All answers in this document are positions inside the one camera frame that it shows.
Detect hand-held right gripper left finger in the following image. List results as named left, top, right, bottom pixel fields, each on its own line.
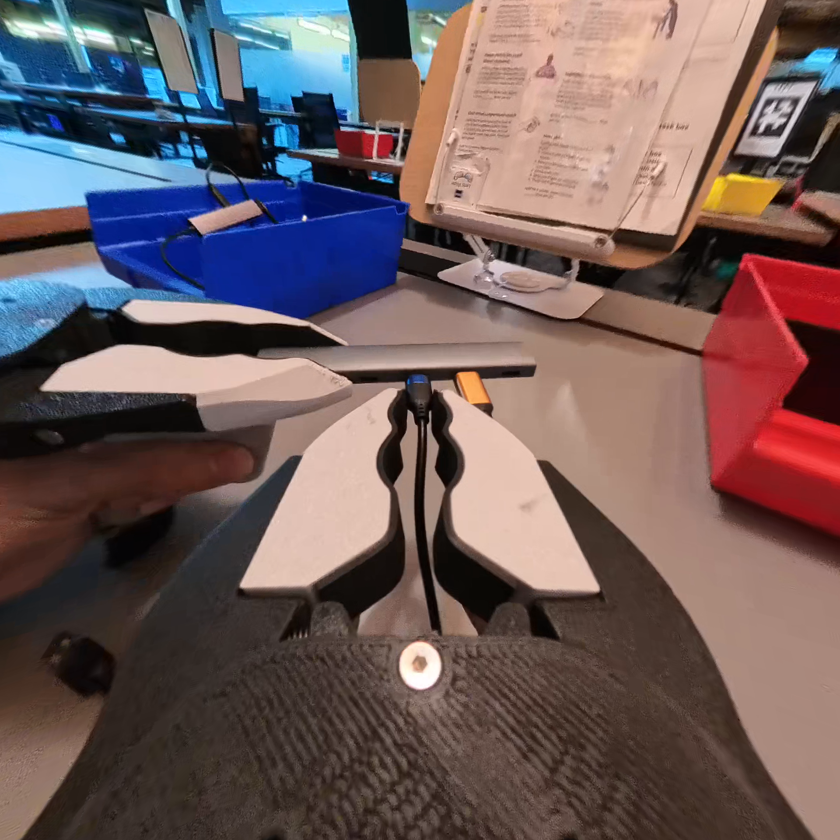
left=238, top=388, right=406, bottom=618

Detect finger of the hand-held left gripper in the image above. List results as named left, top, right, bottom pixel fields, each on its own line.
left=118, top=298, right=349, bottom=358
left=39, top=345, right=354, bottom=480

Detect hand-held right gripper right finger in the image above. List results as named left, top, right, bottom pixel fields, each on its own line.
left=432, top=388, right=602, bottom=623

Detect blue plastic bin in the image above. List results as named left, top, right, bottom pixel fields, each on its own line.
left=85, top=180, right=411, bottom=320

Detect black cable with orange plug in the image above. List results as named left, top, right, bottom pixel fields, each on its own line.
left=455, top=371, right=494, bottom=414

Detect black cable with blue plug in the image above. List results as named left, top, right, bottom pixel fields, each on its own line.
left=404, top=373, right=444, bottom=634

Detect grey usb hub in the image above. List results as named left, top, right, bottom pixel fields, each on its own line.
left=258, top=341, right=537, bottom=385

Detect grey flat usb dock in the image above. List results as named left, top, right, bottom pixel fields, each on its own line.
left=189, top=200, right=263, bottom=235

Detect person's left hand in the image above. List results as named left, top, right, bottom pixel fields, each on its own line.
left=0, top=440, right=257, bottom=605

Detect small red bin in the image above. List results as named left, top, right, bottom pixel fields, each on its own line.
left=333, top=128, right=396, bottom=160

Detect black office chair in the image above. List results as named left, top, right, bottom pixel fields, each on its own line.
left=290, top=92, right=342, bottom=151

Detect tan board on stand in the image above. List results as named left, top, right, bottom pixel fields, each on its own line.
left=210, top=29, right=245, bottom=104
left=144, top=8, right=199, bottom=97

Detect large red plastic bin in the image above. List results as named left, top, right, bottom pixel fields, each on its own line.
left=701, top=252, right=840, bottom=539

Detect tan panel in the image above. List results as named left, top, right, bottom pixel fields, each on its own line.
left=356, top=58, right=422, bottom=130

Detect tan document stand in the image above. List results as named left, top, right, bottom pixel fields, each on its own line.
left=399, top=0, right=782, bottom=320

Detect small yellow bin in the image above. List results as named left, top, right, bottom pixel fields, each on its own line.
left=701, top=172, right=786, bottom=217

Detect printed instruction sheets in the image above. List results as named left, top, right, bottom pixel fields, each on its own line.
left=427, top=0, right=769, bottom=237

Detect black white marker sign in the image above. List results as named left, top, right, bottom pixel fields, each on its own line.
left=731, top=75, right=824, bottom=158

